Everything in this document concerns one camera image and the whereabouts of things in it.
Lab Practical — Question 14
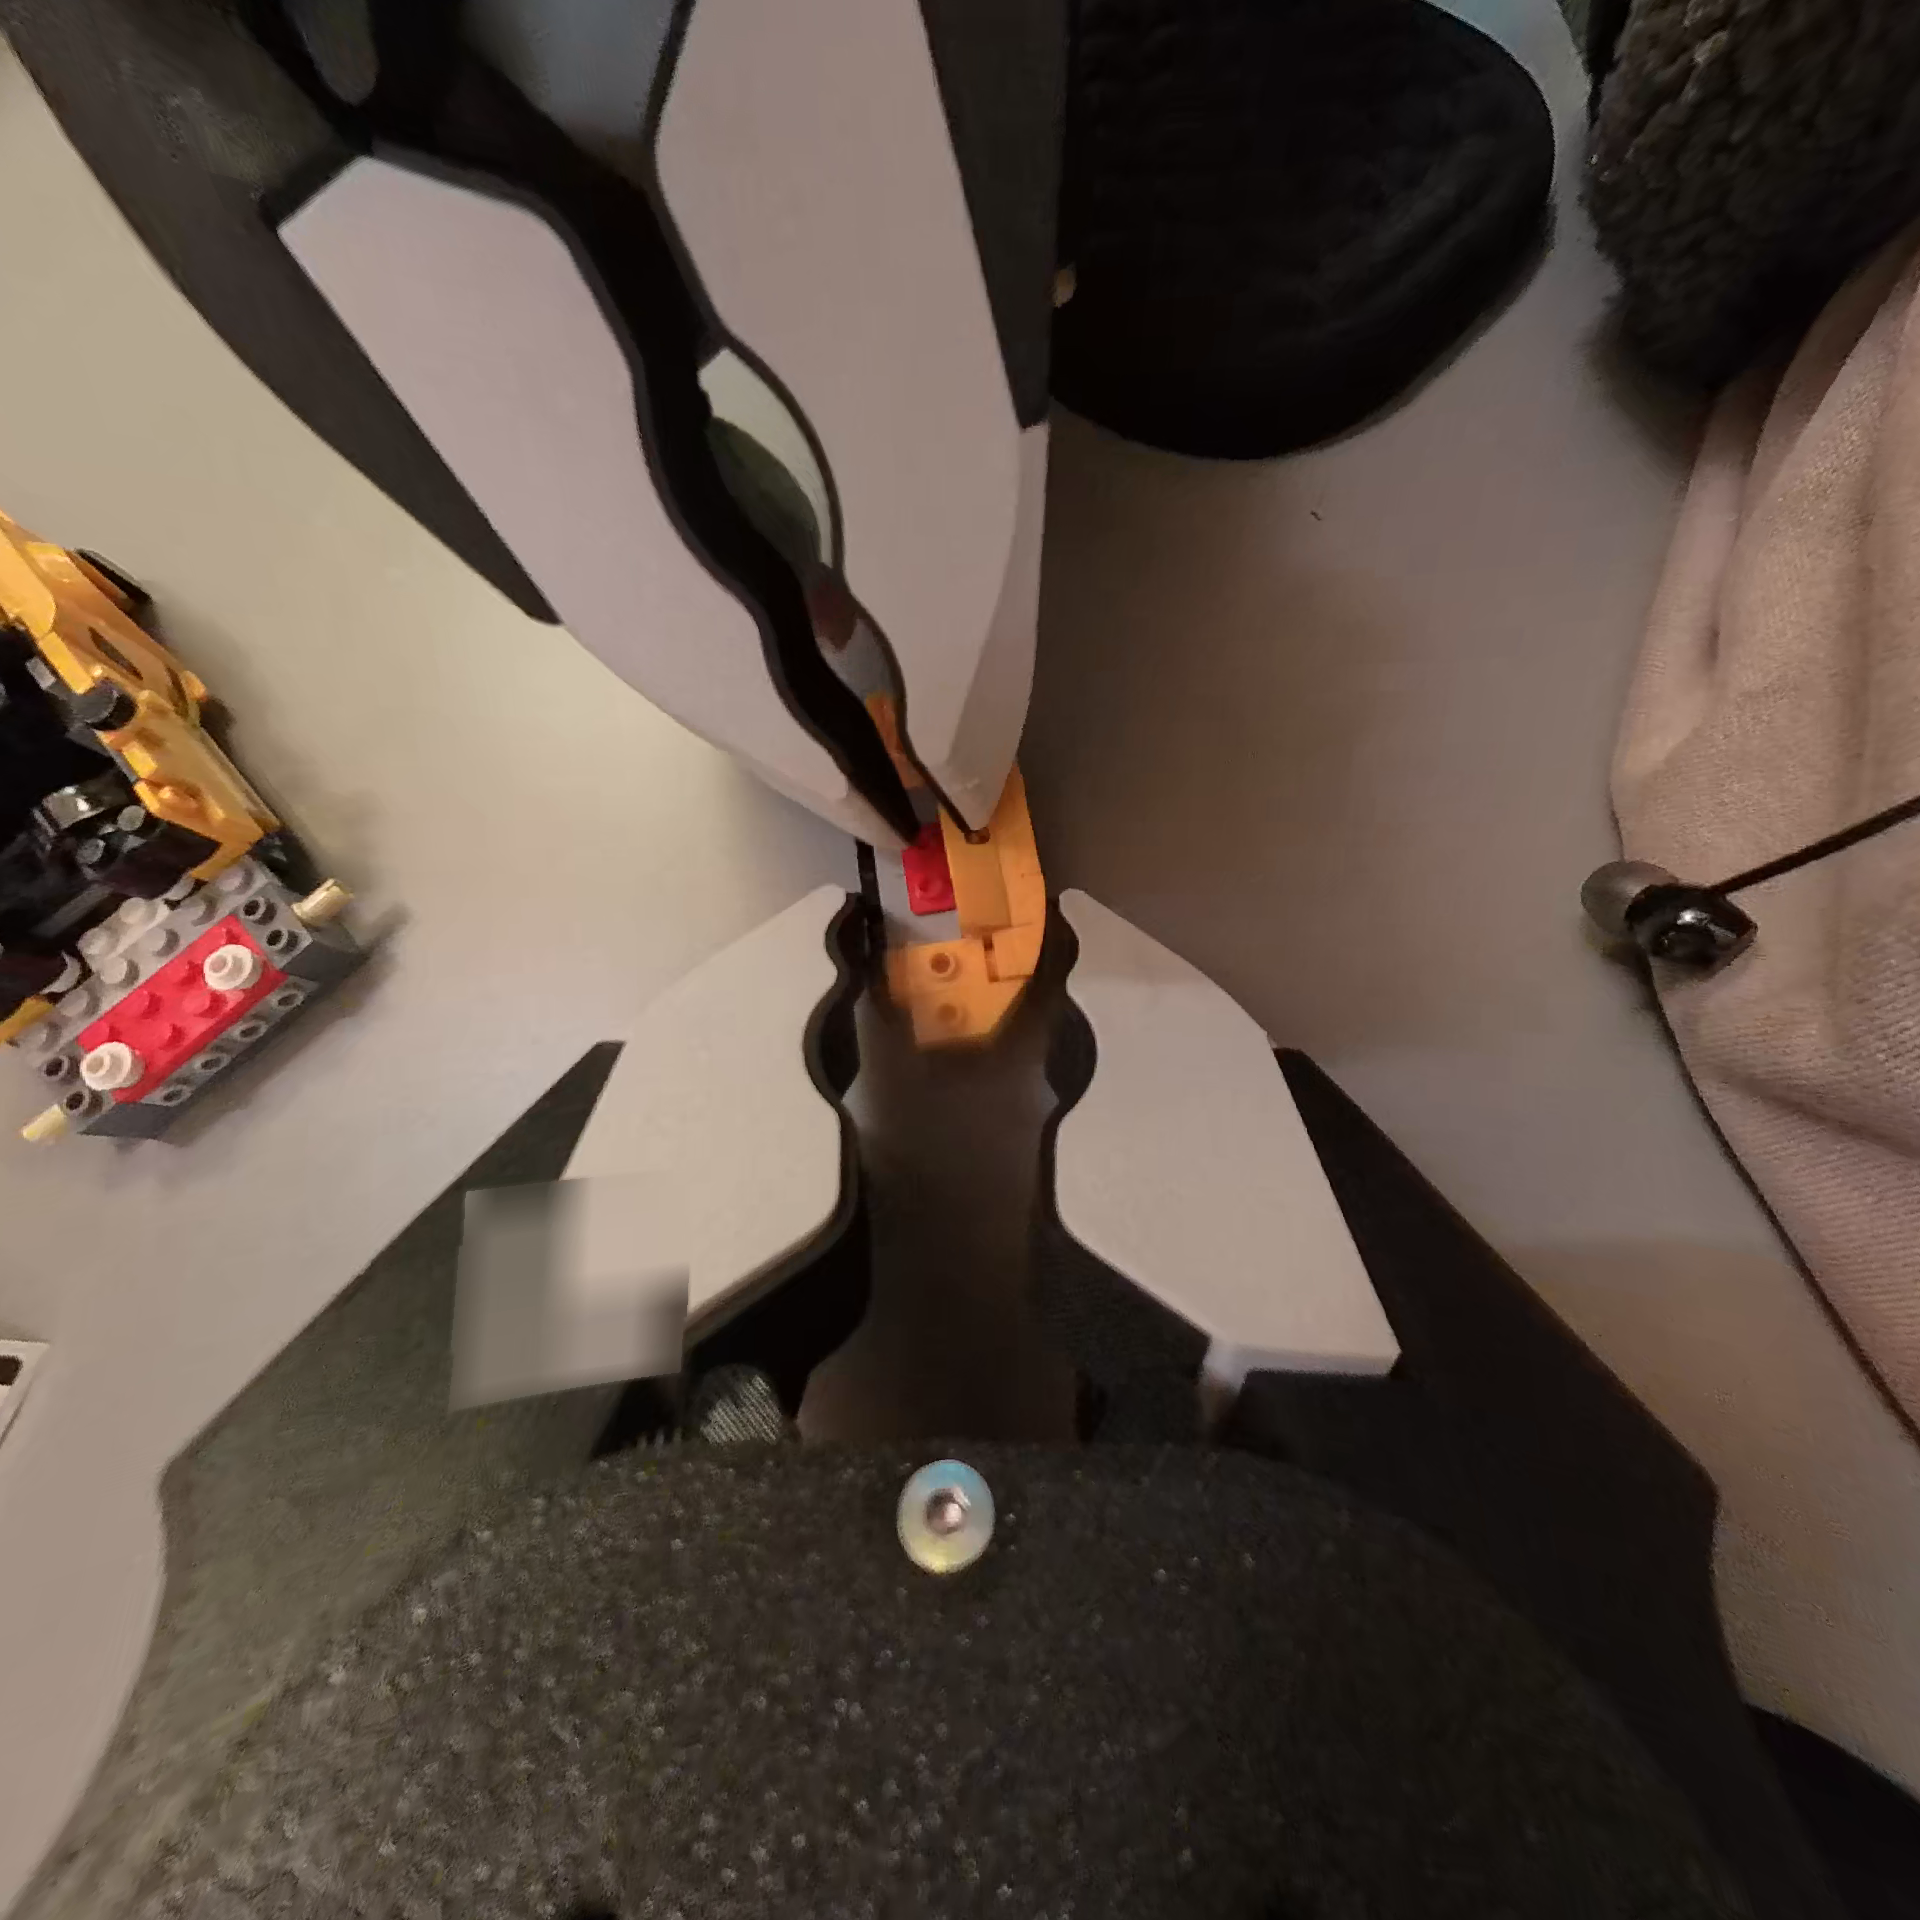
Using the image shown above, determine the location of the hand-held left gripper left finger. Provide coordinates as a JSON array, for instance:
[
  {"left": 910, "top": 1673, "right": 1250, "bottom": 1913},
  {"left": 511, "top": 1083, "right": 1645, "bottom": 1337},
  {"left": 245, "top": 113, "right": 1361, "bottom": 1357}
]
[{"left": 562, "top": 885, "right": 875, "bottom": 1322}]

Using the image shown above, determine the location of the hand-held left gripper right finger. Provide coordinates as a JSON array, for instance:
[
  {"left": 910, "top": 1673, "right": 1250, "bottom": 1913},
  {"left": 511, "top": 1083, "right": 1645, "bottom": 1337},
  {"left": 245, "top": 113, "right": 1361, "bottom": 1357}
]
[{"left": 1044, "top": 889, "right": 1403, "bottom": 1389}]

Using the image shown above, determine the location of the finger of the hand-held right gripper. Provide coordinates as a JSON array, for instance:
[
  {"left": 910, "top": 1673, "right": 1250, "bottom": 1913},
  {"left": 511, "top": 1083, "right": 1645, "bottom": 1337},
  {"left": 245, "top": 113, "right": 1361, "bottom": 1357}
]
[
  {"left": 274, "top": 142, "right": 923, "bottom": 849},
  {"left": 646, "top": 0, "right": 1052, "bottom": 841}
]

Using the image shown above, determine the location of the orange curved lego subassembly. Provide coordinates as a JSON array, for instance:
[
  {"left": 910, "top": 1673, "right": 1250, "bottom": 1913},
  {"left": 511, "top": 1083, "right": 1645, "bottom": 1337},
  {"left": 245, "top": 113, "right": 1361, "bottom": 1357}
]
[{"left": 868, "top": 693, "right": 1048, "bottom": 984}]

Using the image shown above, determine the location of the yellow lego car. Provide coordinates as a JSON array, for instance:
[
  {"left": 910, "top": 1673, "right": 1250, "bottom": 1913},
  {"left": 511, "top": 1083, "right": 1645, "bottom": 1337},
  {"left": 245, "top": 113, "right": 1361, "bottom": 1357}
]
[{"left": 0, "top": 509, "right": 376, "bottom": 1150}]

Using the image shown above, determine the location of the black armrest pad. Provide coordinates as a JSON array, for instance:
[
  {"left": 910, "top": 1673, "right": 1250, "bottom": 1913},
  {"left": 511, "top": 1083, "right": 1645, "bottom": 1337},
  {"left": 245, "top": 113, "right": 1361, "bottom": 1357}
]
[{"left": 1052, "top": 0, "right": 1553, "bottom": 462}]

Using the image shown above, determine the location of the beige hooded sweatshirt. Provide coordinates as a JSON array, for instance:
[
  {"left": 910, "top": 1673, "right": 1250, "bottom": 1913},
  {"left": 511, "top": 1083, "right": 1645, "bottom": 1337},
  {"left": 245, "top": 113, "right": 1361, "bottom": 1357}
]
[{"left": 1614, "top": 226, "right": 1920, "bottom": 1449}]

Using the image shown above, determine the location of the dark fleece jacket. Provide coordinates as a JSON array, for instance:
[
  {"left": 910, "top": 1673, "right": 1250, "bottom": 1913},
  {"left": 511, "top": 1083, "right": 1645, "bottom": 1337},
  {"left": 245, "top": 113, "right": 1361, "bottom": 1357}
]
[{"left": 1580, "top": 0, "right": 1920, "bottom": 394}]

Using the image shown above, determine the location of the black wired earphone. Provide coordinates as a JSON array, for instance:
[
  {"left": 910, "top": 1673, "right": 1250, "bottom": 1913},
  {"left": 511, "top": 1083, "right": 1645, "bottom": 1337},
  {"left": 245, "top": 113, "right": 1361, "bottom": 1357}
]
[{"left": 1580, "top": 793, "right": 1920, "bottom": 969}]

